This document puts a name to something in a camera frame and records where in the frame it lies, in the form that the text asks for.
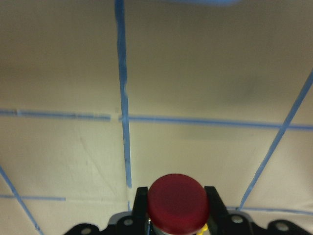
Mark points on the left gripper black tray-side right finger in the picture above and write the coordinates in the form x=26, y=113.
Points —
x=217, y=210

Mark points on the red emergency stop button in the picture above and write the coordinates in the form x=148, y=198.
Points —
x=177, y=205

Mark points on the left gripper black tray-side left finger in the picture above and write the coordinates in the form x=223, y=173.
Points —
x=140, y=206

